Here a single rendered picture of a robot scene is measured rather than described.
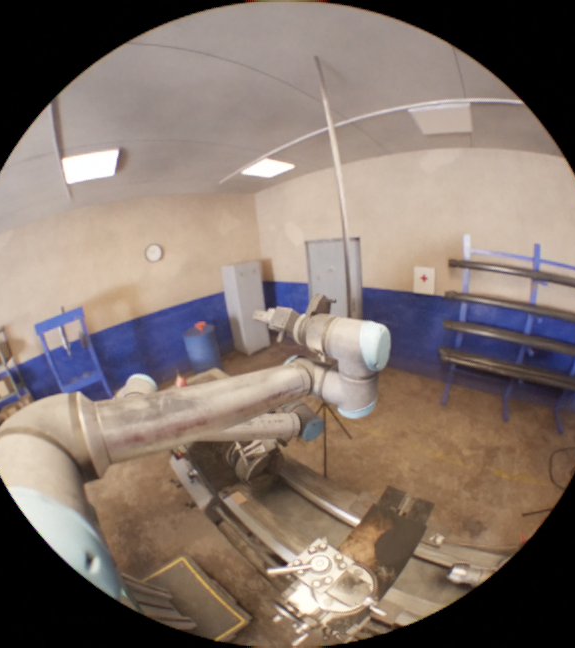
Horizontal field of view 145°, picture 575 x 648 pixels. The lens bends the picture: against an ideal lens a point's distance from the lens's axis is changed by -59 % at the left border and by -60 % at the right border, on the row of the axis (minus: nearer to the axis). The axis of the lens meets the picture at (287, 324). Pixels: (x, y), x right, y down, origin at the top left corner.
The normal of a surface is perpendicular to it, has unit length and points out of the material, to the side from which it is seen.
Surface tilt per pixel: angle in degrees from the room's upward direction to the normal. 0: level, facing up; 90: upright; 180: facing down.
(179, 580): 0
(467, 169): 90
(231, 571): 0
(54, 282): 90
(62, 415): 35
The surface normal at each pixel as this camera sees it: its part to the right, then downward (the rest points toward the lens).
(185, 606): -0.11, -0.94
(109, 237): 0.71, 0.16
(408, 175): -0.70, 0.30
